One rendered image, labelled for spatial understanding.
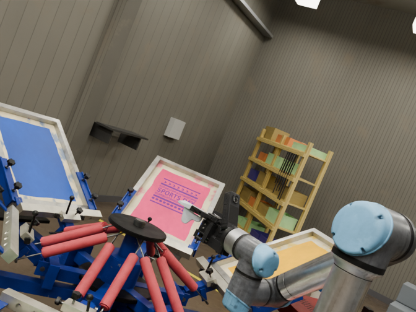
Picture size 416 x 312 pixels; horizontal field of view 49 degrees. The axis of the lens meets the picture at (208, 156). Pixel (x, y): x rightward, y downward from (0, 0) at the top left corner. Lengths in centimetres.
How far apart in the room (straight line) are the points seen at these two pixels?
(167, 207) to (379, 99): 780
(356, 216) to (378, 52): 987
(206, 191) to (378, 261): 260
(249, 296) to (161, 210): 208
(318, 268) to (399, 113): 929
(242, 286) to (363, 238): 37
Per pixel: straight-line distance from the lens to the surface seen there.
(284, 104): 1087
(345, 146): 1040
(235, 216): 132
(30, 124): 329
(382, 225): 98
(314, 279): 123
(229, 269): 289
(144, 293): 244
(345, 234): 100
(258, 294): 125
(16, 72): 614
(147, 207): 323
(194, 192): 346
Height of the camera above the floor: 192
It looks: 3 degrees down
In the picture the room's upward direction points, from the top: 22 degrees clockwise
